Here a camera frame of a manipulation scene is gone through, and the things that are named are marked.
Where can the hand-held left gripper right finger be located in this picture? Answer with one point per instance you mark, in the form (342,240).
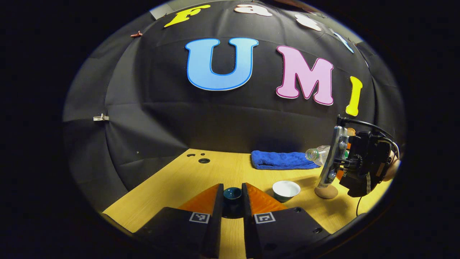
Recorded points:
(248,226)

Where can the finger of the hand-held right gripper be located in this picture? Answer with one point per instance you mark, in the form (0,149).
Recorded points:
(332,162)

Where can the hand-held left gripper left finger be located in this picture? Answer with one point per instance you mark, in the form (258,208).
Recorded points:
(215,223)

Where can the clear plastic water bottle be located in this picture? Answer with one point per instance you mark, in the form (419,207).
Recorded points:
(319,154)

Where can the round brown coaster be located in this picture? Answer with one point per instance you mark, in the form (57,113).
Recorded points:
(326,192)

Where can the teal teacup lid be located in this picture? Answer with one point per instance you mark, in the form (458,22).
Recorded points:
(232,193)

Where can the white teacup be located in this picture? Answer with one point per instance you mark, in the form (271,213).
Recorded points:
(286,190)

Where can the blue folded towel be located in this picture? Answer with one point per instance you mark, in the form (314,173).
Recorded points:
(282,160)

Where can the black backdrop cloth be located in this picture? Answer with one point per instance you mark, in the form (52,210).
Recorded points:
(161,118)

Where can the white cloth clip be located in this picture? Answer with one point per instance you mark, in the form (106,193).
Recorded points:
(101,117)

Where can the red cloth clip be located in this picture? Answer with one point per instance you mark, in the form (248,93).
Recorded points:
(136,34)

